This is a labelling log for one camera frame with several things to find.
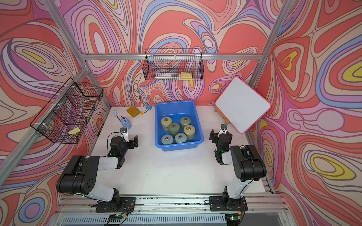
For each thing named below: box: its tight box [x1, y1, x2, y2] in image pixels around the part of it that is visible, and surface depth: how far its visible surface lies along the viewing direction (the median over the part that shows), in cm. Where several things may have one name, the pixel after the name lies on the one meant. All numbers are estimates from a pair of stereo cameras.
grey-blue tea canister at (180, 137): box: [174, 132, 188, 144], surface depth 92 cm
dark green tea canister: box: [168, 122, 181, 138], surface depth 98 cm
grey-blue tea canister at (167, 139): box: [161, 134, 174, 146], surface depth 90 cm
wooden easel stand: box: [213, 105, 231, 125], surface depth 107 cm
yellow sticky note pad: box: [126, 105, 141, 118], surface depth 118 cm
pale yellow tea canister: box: [160, 116, 173, 132], surface depth 101 cm
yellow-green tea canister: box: [183, 124, 196, 141], surface depth 96 cm
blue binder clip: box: [143, 104, 153, 114], surface depth 121 cm
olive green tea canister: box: [180, 116, 191, 131], surface depth 101 cm
